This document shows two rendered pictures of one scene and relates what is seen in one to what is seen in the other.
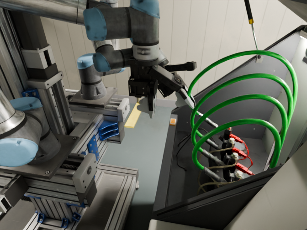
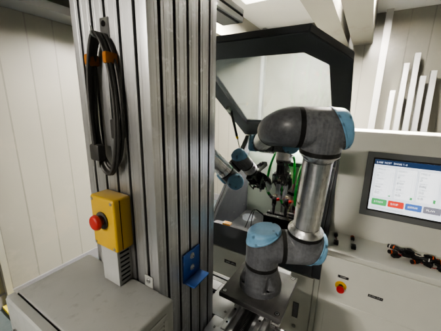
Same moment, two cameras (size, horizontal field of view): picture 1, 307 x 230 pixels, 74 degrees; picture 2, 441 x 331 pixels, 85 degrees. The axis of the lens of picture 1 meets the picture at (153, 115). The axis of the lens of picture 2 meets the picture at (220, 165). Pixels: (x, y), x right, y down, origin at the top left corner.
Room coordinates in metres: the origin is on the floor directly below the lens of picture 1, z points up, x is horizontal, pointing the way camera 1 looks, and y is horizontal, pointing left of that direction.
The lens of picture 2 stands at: (0.49, 1.23, 1.68)
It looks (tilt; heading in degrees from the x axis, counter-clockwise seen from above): 14 degrees down; 290
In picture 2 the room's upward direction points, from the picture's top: 1 degrees clockwise
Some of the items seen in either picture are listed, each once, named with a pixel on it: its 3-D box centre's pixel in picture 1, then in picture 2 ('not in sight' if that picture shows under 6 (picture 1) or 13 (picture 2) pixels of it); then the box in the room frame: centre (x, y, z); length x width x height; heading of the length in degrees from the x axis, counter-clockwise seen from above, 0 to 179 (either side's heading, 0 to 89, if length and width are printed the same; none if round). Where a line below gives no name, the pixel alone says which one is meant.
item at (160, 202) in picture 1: (168, 162); (259, 245); (0.70, -0.07, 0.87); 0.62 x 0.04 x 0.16; 170
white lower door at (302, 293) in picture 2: not in sight; (254, 306); (0.70, -0.06, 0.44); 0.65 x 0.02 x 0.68; 170
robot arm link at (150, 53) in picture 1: (145, 51); (284, 155); (0.59, 0.02, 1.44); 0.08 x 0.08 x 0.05
